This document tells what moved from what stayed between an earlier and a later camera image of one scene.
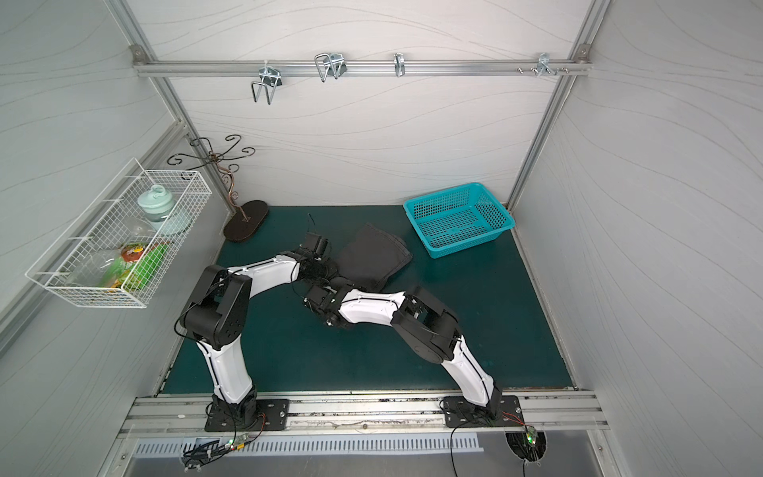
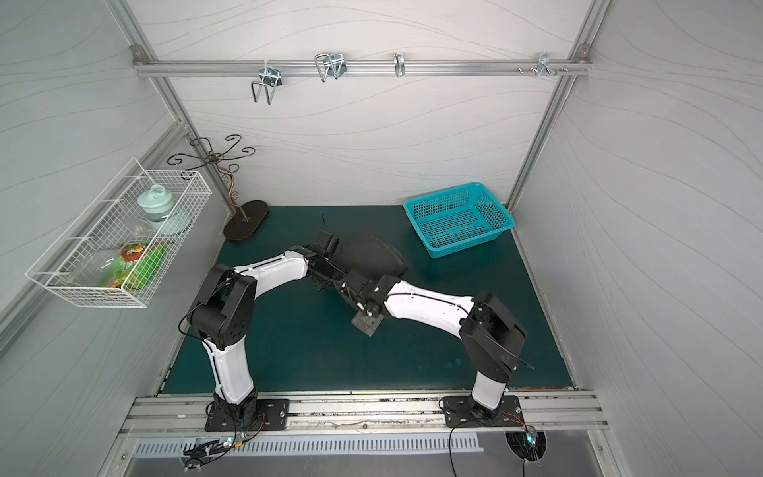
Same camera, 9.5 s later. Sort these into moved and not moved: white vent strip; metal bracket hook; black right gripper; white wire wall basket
Moved: black right gripper
Not moved: white vent strip; metal bracket hook; white wire wall basket
